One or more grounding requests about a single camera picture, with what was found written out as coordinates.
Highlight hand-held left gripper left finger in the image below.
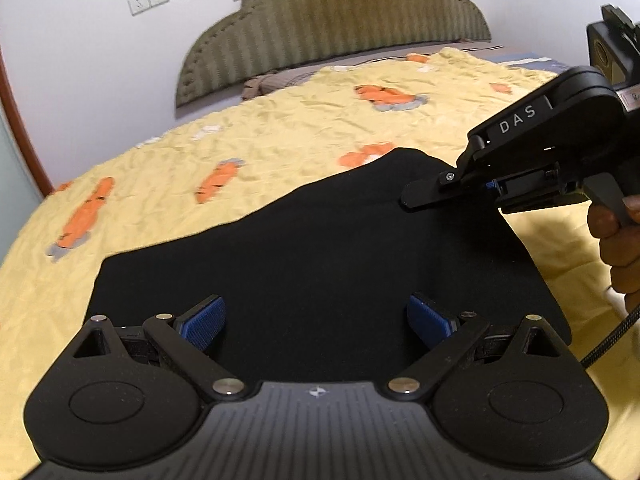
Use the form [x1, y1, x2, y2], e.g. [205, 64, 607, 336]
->
[72, 294, 247, 402]

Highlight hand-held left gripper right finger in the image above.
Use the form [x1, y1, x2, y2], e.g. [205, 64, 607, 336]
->
[387, 292, 567, 399]

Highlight brown crumpled cloth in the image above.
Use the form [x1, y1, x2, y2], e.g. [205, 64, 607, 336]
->
[241, 72, 301, 101]

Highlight black braided cable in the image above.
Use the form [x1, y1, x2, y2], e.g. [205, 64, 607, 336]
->
[579, 304, 640, 367]

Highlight brown and blue bed sheet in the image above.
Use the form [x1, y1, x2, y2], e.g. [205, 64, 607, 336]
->
[175, 40, 571, 121]

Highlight green striped padded headboard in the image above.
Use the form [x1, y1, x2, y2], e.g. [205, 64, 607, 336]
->
[174, 0, 493, 111]

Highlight reddish wooden door frame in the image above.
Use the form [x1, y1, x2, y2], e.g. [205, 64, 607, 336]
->
[0, 47, 56, 200]

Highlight yellow carrot-print blanket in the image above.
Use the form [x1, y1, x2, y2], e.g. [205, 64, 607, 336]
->
[0, 47, 640, 466]

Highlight black pants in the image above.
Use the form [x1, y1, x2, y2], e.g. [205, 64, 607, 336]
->
[85, 147, 573, 386]

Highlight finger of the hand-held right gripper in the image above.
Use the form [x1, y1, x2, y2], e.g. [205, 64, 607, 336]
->
[398, 171, 502, 210]

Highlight person's right hand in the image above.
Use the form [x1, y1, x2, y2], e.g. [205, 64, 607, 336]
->
[587, 202, 640, 312]

